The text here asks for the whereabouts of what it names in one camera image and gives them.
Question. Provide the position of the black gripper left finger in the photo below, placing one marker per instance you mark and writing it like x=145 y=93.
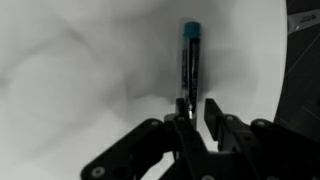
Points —
x=186 y=146

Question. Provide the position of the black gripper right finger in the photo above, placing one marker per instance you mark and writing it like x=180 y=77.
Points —
x=253 y=150

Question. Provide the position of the teal capped marker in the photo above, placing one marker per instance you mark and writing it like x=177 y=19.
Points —
x=190 y=66

